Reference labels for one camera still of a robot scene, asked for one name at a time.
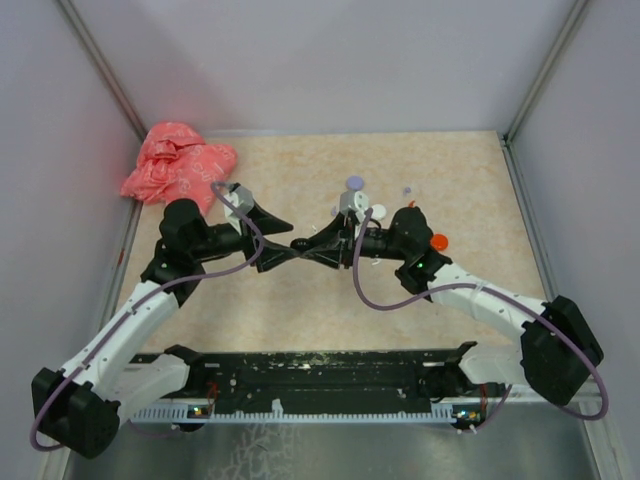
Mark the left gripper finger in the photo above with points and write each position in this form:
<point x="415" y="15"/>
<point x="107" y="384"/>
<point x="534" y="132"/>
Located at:
<point x="265" y="222"/>
<point x="273" y="255"/>

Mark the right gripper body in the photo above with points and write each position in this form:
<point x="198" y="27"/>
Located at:
<point x="370" y="242"/>

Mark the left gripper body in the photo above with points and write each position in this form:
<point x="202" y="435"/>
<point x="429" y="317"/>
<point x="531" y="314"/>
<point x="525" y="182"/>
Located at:
<point x="240" y="236"/>

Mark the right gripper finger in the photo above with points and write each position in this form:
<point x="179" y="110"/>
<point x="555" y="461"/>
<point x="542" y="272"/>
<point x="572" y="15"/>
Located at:
<point x="328" y="233"/>
<point x="328" y="258"/>

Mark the black earbud charging case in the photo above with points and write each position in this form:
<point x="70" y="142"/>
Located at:
<point x="301" y="244"/>

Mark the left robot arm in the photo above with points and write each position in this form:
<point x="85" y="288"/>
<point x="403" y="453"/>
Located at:
<point x="84" y="403"/>

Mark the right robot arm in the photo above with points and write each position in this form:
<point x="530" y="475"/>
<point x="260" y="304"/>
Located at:
<point x="551" y="347"/>

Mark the white earbud charging case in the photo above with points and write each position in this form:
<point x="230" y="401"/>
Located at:
<point x="379" y="212"/>

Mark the purple earbud charging case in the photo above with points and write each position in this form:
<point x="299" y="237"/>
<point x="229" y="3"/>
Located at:
<point x="355" y="183"/>

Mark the orange earbud charging case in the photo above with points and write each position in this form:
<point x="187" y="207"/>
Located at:
<point x="439" y="242"/>

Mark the pink crumpled cloth bag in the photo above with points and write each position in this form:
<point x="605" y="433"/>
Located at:
<point x="175" y="162"/>

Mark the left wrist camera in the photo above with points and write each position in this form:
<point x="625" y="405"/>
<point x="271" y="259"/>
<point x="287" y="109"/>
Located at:
<point x="242" y="201"/>

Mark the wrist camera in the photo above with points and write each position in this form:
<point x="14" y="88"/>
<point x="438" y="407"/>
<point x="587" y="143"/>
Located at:
<point x="242" y="201"/>
<point x="353" y="201"/>

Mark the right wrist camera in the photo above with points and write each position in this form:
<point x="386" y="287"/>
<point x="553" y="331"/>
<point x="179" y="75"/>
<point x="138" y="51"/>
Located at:
<point x="353" y="201"/>

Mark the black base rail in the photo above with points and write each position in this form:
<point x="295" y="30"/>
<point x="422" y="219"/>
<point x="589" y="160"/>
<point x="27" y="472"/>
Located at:
<point x="342" y="383"/>

